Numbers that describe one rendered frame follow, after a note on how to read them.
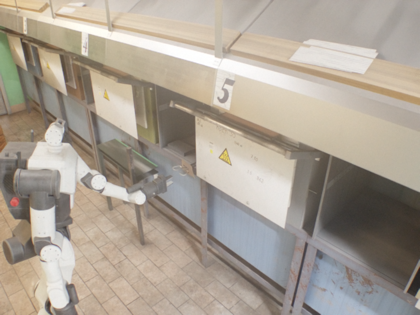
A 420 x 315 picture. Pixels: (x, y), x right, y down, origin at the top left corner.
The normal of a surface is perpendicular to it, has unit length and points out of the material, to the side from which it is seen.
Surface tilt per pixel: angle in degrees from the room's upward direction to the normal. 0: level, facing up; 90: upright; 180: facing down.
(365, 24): 33
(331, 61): 27
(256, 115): 80
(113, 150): 0
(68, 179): 88
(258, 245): 90
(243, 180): 90
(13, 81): 90
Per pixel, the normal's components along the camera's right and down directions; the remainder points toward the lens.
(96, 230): 0.00, -0.86
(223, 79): -0.72, 0.19
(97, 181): 0.57, 0.19
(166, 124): 0.69, 0.37
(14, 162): 0.29, 0.37
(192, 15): -0.40, -0.53
